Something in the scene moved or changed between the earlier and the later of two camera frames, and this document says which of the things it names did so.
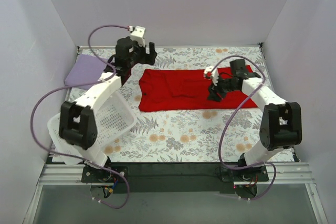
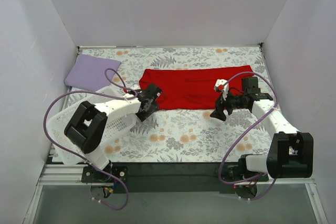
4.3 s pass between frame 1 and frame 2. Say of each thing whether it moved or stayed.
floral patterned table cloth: stayed
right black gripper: moved
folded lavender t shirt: stayed
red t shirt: stayed
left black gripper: moved
